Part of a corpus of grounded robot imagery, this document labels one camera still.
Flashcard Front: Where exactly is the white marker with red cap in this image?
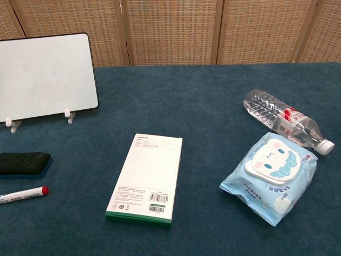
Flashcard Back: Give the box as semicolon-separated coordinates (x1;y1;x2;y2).
0;186;50;205

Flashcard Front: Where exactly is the white plastic board stand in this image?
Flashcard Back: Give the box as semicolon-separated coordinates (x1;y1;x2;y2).
5;108;77;133

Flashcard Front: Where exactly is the light blue wet wipes pack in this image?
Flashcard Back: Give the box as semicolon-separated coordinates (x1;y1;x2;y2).
220;132;319;227

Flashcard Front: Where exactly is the white whiteboard with black frame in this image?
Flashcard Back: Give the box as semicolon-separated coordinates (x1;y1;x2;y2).
0;32;100;124

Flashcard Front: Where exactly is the black and blue whiteboard eraser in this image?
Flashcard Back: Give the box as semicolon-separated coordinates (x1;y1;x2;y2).
0;151;54;180

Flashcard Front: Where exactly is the teal blue tablecloth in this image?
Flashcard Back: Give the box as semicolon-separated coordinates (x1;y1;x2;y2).
0;62;341;256

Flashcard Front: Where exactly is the woven bamboo folding screen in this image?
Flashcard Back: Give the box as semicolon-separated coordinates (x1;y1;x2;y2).
0;0;341;68

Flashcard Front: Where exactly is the white box with green edge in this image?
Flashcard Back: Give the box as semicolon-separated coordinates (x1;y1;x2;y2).
104;133;183;229

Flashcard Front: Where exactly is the clear plastic water bottle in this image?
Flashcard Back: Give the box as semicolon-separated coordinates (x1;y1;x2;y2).
243;89;335;155

